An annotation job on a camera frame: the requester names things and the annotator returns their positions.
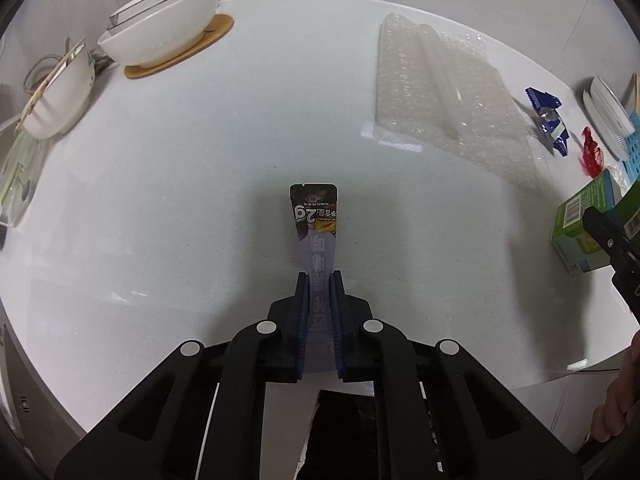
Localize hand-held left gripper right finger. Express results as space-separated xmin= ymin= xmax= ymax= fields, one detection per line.
xmin=332 ymin=270 xmax=584 ymax=480

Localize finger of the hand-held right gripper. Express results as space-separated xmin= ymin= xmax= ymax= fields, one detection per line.
xmin=582 ymin=205 xmax=640 ymax=281
xmin=611 ymin=269 xmax=640 ymax=319

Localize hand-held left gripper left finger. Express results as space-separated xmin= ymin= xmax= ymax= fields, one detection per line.
xmin=54 ymin=271 xmax=312 ymax=480

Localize green and white box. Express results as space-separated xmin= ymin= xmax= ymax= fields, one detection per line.
xmin=550 ymin=169 xmax=633 ymax=278

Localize black trash bin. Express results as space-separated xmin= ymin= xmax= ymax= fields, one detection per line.
xmin=295 ymin=389 xmax=382 ymax=480

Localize purple and black sachet wrapper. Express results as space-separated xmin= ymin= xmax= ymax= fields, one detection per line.
xmin=289 ymin=183 xmax=341 ymax=376

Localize blue cookie bag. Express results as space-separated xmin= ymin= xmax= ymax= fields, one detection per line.
xmin=525 ymin=86 xmax=571 ymax=157

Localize person's right hand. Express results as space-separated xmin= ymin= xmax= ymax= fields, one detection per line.
xmin=590 ymin=330 xmax=640 ymax=443

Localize red mesh net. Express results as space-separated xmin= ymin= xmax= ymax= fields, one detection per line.
xmin=580 ymin=127 xmax=606 ymax=178

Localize blue utensil holder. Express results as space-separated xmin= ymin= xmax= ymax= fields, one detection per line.
xmin=617 ymin=112 xmax=640 ymax=196

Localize blue patterned bowl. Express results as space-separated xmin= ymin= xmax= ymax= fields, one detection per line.
xmin=591 ymin=76 xmax=637 ymax=133

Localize bubble wrap sheet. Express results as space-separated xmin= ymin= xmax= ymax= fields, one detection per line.
xmin=375 ymin=12 xmax=543 ymax=191

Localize grey cabinet front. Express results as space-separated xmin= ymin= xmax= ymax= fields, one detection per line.
xmin=0 ymin=305 xmax=88 ymax=448

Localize round wooden coaster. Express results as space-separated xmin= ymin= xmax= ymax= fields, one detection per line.
xmin=124 ymin=13 xmax=235 ymax=80

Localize stacked white bowls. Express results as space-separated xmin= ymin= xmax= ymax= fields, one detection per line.
xmin=97 ymin=0 xmax=220 ymax=67

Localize clear plastic container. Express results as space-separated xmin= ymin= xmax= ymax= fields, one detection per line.
xmin=0 ymin=115 xmax=51 ymax=226

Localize white bowl with patterned rim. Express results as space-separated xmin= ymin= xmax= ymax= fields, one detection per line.
xmin=15 ymin=37 xmax=96 ymax=140

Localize glass bowl lid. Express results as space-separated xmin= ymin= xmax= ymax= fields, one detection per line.
xmin=107 ymin=0 xmax=212 ymax=29

